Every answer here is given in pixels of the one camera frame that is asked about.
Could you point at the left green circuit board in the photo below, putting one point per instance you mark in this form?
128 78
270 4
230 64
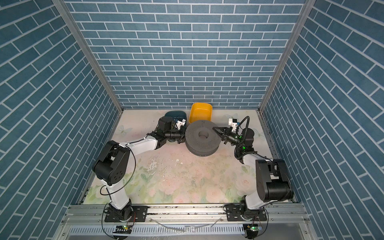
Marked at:
123 230

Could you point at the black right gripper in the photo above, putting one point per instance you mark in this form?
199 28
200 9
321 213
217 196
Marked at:
227 135

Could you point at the aluminium corner post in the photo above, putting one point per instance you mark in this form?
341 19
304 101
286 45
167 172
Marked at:
81 41
303 16

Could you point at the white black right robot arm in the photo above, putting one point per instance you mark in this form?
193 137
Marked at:
272 177

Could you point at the right green circuit board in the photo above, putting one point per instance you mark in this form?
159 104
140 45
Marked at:
252 231

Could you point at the grey perforated cable spool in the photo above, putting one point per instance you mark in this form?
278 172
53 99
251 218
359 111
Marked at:
200 138

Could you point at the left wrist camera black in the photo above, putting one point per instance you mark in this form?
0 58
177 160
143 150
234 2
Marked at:
170 124

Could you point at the dark teal plastic bin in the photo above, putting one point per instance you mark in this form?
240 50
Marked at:
177 115

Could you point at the aluminium corner post left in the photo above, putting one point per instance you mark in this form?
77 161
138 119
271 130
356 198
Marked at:
81 41

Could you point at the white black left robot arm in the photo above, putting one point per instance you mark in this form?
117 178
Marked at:
110 167

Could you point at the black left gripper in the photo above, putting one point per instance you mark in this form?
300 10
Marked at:
181 134

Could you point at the aluminium corner post right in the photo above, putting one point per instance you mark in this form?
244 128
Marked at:
303 16

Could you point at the green circuit board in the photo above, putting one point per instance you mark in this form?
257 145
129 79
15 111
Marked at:
123 230
252 231

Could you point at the yellow plastic bin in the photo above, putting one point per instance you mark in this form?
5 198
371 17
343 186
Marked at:
200 111

